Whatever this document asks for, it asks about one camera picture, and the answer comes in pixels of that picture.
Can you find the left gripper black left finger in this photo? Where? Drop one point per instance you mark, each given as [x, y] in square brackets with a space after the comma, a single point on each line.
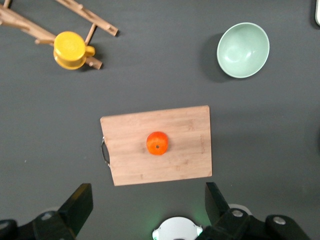
[77, 205]

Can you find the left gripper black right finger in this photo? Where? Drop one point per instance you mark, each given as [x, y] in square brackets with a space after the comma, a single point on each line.
[217, 210]

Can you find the orange fruit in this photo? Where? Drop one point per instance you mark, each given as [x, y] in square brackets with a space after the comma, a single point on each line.
[157, 142]

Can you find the wooden cutting board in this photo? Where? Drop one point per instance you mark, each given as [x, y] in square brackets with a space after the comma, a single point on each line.
[180, 140]

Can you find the yellow mug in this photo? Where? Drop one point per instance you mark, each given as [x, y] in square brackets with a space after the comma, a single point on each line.
[70, 47]

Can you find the pale green bowl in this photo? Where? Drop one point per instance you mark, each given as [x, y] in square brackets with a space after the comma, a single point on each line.
[242, 50]

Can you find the wooden peg drying rack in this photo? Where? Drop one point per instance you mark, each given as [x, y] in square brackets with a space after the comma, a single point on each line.
[15, 17]

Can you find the cream tray with bear print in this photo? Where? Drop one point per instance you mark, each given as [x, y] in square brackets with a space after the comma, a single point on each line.
[318, 12]

